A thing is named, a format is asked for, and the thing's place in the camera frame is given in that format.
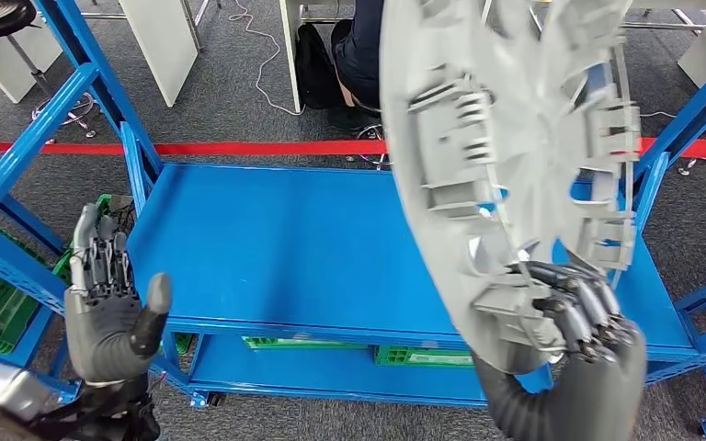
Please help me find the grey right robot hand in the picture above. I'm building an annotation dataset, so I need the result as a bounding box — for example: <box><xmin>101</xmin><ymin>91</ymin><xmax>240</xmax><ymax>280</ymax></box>
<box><xmin>472</xmin><ymin>261</ymin><xmax>650</xmax><ymax>441</ymax></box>

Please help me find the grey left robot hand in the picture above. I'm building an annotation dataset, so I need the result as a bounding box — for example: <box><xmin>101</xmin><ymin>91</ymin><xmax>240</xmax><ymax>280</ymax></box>
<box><xmin>63</xmin><ymin>203</ymin><xmax>173</xmax><ymax>386</ymax></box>

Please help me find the silver plastic hubcap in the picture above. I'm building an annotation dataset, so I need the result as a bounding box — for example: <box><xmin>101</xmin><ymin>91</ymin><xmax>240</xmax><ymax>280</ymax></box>
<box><xmin>379</xmin><ymin>0</ymin><xmax>643</xmax><ymax>374</ymax></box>

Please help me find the red barrier belt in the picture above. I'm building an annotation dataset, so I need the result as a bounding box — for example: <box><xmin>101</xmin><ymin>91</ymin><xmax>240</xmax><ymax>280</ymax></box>
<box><xmin>0</xmin><ymin>138</ymin><xmax>706</xmax><ymax>163</ymax></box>

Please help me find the chrome swivel stool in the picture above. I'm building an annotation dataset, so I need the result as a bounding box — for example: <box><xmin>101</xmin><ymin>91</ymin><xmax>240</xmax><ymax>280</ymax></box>
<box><xmin>677</xmin><ymin>128</ymin><xmax>706</xmax><ymax>179</ymax></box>
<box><xmin>352</xmin><ymin>100</ymin><xmax>393</xmax><ymax>172</ymax></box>

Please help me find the black backpack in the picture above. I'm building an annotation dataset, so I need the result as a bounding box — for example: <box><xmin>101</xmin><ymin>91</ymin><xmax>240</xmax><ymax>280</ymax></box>
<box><xmin>296</xmin><ymin>23</ymin><xmax>345</xmax><ymax>112</ymax></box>

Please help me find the person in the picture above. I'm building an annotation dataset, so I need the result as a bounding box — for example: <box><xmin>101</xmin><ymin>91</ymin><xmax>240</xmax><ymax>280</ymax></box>
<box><xmin>331</xmin><ymin>0</ymin><xmax>391</xmax><ymax>119</ymax></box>

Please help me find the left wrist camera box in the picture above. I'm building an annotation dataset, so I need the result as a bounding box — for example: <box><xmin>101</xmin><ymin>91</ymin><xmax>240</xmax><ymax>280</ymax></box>
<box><xmin>0</xmin><ymin>358</ymin><xmax>52</xmax><ymax>427</ymax></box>

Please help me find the black cable bundle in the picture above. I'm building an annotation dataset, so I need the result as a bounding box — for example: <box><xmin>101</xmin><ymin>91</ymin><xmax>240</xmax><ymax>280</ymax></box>
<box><xmin>108</xmin><ymin>198</ymin><xmax>138</xmax><ymax>240</ymax></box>

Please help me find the white cable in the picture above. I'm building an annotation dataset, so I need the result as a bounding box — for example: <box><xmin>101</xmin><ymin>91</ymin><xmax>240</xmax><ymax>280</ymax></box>
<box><xmin>228</xmin><ymin>0</ymin><xmax>305</xmax><ymax>117</ymax></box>

